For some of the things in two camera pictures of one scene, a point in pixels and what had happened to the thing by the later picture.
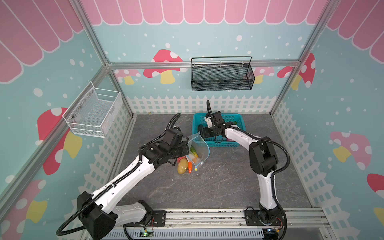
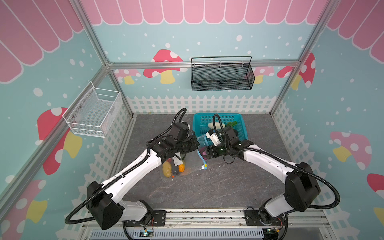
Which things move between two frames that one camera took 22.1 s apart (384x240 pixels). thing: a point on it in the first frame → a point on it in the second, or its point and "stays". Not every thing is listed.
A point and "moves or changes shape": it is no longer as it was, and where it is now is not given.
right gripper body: x=205 y=132 → x=212 y=150
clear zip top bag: x=199 y=151 moves or changes shape
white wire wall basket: x=94 y=111 stays
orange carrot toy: x=190 y=167 → x=181 y=168
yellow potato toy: x=182 y=166 → x=167 y=169
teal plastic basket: x=235 y=119 stays
